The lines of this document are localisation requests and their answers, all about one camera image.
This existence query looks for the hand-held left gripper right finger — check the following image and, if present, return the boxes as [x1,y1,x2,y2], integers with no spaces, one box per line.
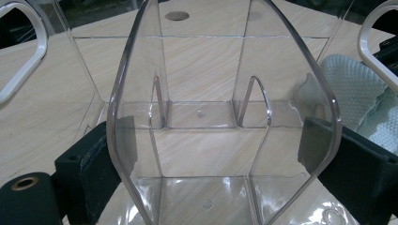
[297,116,398,225]

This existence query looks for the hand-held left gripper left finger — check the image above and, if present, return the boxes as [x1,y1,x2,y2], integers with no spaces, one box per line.
[54,115,139,225]

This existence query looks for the light blue cleaning cloth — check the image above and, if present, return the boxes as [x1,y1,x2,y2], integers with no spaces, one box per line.
[297,53,398,156]

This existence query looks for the clear acrylic organizer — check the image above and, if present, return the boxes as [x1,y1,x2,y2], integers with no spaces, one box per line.
[0,0,398,225]

